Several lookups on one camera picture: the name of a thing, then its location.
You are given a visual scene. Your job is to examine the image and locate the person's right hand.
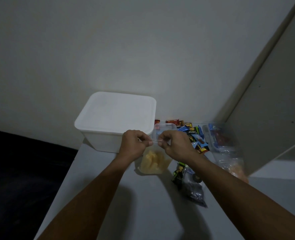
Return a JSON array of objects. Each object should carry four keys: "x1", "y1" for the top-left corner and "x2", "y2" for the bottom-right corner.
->
[{"x1": 157, "y1": 130, "x2": 201, "y2": 165}]

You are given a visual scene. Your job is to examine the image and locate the person's left hand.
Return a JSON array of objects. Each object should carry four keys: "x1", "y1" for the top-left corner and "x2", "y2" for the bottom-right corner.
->
[{"x1": 117, "y1": 130, "x2": 154, "y2": 163}]

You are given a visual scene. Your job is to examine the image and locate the pile of candies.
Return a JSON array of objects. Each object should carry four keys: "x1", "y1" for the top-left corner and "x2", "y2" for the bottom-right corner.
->
[{"x1": 154, "y1": 119, "x2": 211, "y2": 155}]

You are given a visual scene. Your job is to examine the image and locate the clear plastic container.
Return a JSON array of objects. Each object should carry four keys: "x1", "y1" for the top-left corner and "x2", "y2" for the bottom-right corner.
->
[
  {"x1": 202, "y1": 123, "x2": 238, "y2": 150},
  {"x1": 151, "y1": 123, "x2": 177, "y2": 148}
]

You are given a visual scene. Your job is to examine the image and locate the bag of yellow chips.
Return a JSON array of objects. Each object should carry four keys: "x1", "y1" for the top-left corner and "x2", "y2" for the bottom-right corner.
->
[{"x1": 137, "y1": 137, "x2": 174, "y2": 175}]

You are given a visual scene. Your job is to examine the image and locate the green black snack packets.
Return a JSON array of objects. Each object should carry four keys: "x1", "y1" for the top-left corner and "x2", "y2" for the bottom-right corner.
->
[{"x1": 172, "y1": 162, "x2": 188, "y2": 188}]

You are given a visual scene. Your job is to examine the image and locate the white plastic storage bin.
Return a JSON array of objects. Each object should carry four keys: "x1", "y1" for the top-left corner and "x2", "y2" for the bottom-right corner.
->
[{"x1": 74, "y1": 91, "x2": 157, "y2": 153}]

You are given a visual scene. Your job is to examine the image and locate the bag of dark cookies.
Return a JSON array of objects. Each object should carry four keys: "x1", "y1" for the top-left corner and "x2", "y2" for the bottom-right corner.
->
[{"x1": 181, "y1": 166, "x2": 208, "y2": 208}]

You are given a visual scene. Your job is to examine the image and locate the clear bag of orange snacks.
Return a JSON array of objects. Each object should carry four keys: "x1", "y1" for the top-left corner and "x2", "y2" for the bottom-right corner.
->
[{"x1": 213, "y1": 146, "x2": 249, "y2": 184}]

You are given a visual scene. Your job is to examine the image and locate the person's left forearm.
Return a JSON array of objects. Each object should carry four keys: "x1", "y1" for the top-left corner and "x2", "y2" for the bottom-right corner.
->
[{"x1": 37, "y1": 156, "x2": 136, "y2": 240}]

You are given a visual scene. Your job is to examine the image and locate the person's right forearm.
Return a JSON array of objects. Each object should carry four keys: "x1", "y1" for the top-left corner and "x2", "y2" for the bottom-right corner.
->
[{"x1": 187, "y1": 153, "x2": 295, "y2": 240}]

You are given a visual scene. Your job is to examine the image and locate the white wooden shelf unit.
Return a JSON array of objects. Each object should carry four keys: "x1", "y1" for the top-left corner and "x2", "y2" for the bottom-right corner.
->
[{"x1": 213, "y1": 0, "x2": 295, "y2": 178}]

